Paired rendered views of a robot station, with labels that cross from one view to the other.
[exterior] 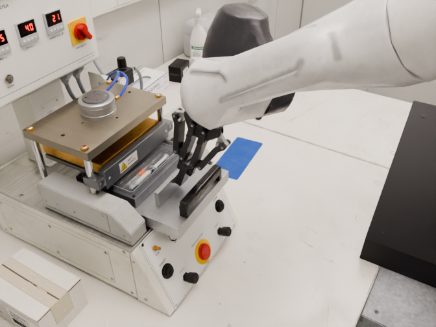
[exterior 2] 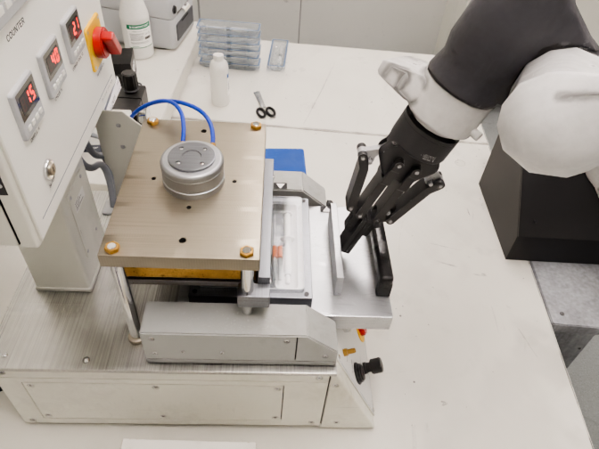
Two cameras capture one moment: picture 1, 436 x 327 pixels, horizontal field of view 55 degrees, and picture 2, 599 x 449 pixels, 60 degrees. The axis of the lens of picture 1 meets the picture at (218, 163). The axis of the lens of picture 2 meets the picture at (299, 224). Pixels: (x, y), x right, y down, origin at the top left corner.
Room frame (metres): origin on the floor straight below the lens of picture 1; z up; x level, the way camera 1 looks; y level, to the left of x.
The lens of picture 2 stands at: (0.31, 0.43, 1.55)
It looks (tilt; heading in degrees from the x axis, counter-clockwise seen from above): 45 degrees down; 327
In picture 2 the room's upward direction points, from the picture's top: 5 degrees clockwise
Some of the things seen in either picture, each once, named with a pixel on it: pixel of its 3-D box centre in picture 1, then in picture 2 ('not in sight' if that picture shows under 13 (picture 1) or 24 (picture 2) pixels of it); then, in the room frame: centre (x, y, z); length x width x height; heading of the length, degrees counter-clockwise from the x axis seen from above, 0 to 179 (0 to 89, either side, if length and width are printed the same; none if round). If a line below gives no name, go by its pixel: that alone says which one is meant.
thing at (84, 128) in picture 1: (95, 114); (174, 183); (0.85, 0.28, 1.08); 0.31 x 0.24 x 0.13; 152
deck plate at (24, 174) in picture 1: (100, 172); (181, 270); (0.83, 0.30, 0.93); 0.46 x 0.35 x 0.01; 62
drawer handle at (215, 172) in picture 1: (201, 189); (378, 248); (0.69, 0.04, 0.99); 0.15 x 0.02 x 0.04; 152
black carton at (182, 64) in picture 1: (179, 70); (122, 67); (1.66, 0.16, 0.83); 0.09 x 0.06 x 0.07; 159
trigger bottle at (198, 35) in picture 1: (198, 39); (134, 12); (1.78, 0.08, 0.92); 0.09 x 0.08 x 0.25; 2
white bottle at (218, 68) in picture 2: not in sight; (219, 79); (1.51, -0.05, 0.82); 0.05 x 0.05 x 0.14
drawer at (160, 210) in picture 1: (150, 177); (285, 254); (0.76, 0.16, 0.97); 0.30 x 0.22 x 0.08; 62
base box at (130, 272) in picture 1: (122, 200); (212, 297); (0.83, 0.25, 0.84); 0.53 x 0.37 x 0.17; 62
